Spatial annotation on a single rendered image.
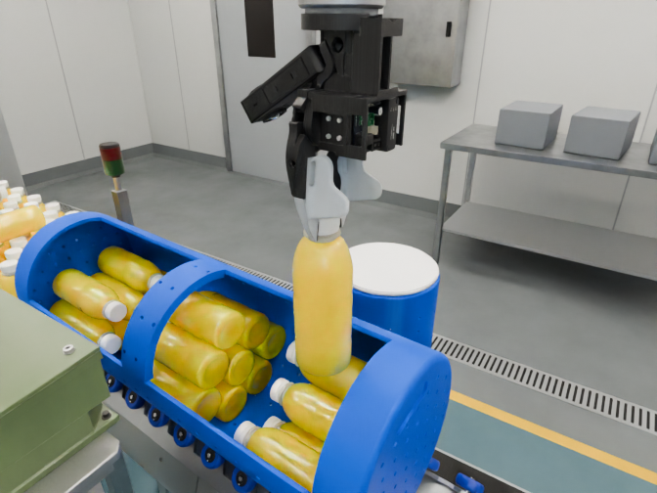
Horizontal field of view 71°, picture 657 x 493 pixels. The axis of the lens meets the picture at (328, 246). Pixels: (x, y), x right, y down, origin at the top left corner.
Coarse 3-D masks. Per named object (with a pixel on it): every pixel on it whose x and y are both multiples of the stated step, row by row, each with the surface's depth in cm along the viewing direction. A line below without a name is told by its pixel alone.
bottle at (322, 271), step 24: (336, 240) 50; (312, 264) 49; (336, 264) 49; (312, 288) 49; (336, 288) 50; (312, 312) 51; (336, 312) 51; (312, 336) 52; (336, 336) 53; (312, 360) 54; (336, 360) 54
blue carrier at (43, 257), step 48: (48, 240) 95; (96, 240) 109; (144, 240) 111; (48, 288) 103; (192, 288) 77; (240, 288) 96; (144, 336) 73; (288, 336) 92; (384, 336) 65; (144, 384) 74; (384, 384) 56; (432, 384) 63; (192, 432) 71; (336, 432) 54; (384, 432) 52; (432, 432) 70; (288, 480) 58; (336, 480) 53; (384, 480) 56
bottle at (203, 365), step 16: (160, 336) 80; (176, 336) 79; (192, 336) 80; (160, 352) 79; (176, 352) 77; (192, 352) 76; (208, 352) 76; (224, 352) 78; (176, 368) 77; (192, 368) 75; (208, 368) 76; (224, 368) 79; (208, 384) 76
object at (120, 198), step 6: (114, 192) 155; (120, 192) 156; (126, 192) 157; (114, 198) 157; (120, 198) 156; (126, 198) 158; (114, 204) 158; (120, 204) 157; (126, 204) 158; (120, 210) 158; (126, 210) 159; (120, 216) 159; (126, 216) 160; (126, 222) 160; (132, 222) 162
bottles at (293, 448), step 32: (128, 288) 101; (64, 320) 96; (96, 320) 95; (128, 320) 99; (256, 352) 88; (160, 384) 79; (192, 384) 78; (224, 384) 83; (256, 384) 88; (288, 384) 76; (224, 416) 82; (288, 416) 73; (320, 416) 70; (256, 448) 68; (288, 448) 66; (320, 448) 71
